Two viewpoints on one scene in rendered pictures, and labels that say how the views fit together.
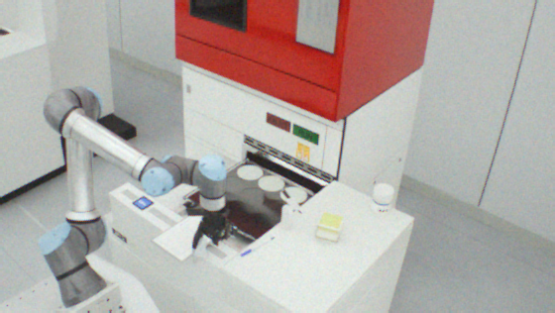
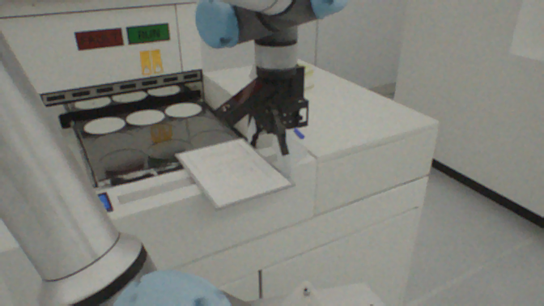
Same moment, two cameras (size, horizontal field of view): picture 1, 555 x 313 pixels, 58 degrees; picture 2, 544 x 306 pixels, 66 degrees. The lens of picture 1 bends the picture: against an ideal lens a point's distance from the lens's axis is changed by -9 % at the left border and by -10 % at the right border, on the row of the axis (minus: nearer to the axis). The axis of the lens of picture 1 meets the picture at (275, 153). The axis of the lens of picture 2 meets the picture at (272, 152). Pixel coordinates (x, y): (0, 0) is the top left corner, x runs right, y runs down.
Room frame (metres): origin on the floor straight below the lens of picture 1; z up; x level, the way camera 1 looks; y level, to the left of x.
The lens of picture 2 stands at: (0.97, 0.84, 1.36)
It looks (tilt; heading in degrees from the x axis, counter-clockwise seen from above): 28 degrees down; 294
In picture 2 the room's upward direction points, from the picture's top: straight up
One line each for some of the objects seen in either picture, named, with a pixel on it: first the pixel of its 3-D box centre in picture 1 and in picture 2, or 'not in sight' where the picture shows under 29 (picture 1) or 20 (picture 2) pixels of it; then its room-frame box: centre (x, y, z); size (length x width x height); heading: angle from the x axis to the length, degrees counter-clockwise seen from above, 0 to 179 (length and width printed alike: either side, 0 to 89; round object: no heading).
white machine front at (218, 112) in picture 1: (254, 127); (54, 74); (1.93, 0.10, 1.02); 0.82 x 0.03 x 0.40; 54
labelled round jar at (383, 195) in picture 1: (382, 199); not in sight; (1.51, -0.38, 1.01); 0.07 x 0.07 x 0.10
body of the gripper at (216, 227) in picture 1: (215, 221); (278, 97); (1.26, 0.17, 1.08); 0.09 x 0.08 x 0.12; 54
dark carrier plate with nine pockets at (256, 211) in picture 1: (253, 196); (156, 133); (1.64, 0.07, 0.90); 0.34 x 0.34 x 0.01; 54
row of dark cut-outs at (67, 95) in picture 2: (285, 157); (127, 86); (1.82, -0.04, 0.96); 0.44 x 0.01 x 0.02; 54
